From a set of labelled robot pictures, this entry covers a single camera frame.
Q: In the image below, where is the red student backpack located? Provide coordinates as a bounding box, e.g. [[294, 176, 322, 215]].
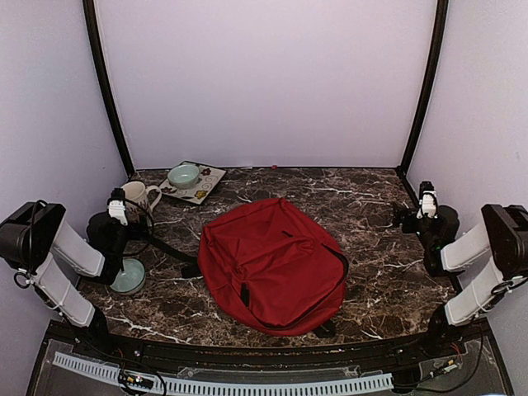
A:
[[144, 197, 350, 338]]

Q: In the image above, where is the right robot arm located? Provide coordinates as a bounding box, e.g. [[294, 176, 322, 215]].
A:
[[393, 204, 527, 358]]

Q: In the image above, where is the black front rail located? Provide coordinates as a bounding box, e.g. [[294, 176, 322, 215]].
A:
[[43, 319, 492, 376]]

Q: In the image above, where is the left black frame post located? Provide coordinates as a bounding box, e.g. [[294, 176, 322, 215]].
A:
[[82, 0, 135, 177]]

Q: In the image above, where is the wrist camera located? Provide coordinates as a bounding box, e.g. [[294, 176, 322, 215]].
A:
[[417, 181, 438, 219], [107, 188, 128, 226]]

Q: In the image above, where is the black frame post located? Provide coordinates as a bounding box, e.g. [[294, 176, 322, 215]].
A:
[[398, 0, 449, 177], [82, 0, 135, 177]]

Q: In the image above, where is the teal ceramic bowl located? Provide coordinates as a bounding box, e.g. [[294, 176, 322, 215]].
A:
[[110, 257, 146, 295]]

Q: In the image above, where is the right black frame post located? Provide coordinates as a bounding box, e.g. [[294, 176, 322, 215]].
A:
[[398, 0, 449, 177]]

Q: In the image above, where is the white slotted cable duct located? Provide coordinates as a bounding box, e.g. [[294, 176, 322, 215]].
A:
[[52, 352, 394, 396]]

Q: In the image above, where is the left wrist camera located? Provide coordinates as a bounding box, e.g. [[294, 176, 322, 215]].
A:
[[107, 188, 128, 226]]

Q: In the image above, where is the teal bowl on plate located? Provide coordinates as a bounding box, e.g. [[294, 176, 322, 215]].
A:
[[167, 163, 200, 189]]

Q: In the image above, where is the white floral ceramic mug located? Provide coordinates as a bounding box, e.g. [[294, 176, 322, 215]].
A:
[[121, 181, 162, 225]]

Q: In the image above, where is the square floral ceramic plate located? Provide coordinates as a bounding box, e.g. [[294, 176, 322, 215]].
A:
[[159, 162, 226, 205]]

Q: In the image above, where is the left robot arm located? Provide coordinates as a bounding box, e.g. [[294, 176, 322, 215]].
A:
[[1, 199, 146, 360]]

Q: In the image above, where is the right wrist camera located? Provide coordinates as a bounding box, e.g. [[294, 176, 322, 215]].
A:
[[417, 181, 438, 219]]

